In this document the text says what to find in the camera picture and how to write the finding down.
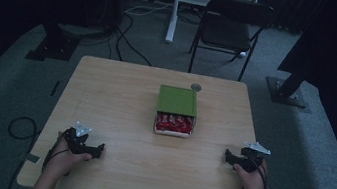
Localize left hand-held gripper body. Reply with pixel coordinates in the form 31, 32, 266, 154
61, 119, 99, 158

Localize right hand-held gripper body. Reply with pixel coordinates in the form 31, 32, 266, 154
236, 139, 273, 176

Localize white cardboard drawer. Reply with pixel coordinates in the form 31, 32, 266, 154
152, 110, 198, 140

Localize row of red packets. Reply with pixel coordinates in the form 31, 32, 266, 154
154, 111, 195, 136

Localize green box sleeve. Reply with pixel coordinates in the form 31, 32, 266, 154
156, 83, 201, 119

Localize person's right hand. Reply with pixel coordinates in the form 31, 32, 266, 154
230, 156, 273, 189

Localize person's left hand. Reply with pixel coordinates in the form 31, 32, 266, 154
42, 130, 95, 183

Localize grey tape piece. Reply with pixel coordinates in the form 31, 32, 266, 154
24, 152, 41, 164

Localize round grey disc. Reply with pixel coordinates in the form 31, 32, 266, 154
189, 82, 203, 93

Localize black slanted stand with base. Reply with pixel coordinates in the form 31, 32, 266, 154
262, 63, 314, 109

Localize black stand with flat base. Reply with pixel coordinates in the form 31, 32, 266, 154
24, 17, 84, 68

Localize black folding chair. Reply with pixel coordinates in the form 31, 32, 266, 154
185, 0, 277, 86

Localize right hand-held gripper cable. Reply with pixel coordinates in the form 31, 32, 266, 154
255, 160, 275, 189

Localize hand-held gripper cable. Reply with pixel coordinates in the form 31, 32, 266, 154
41, 125, 73, 176
255, 160, 275, 189

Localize left hand-held gripper cable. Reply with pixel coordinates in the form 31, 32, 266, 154
41, 125, 73, 176

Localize looped black floor cable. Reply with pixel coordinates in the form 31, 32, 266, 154
0, 114, 41, 189

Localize black floor cables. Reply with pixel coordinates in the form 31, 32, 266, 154
75, 4, 161, 67

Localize white floor cable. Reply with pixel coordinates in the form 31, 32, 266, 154
123, 0, 174, 22

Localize white desk frame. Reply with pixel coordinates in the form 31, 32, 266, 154
163, 0, 263, 60

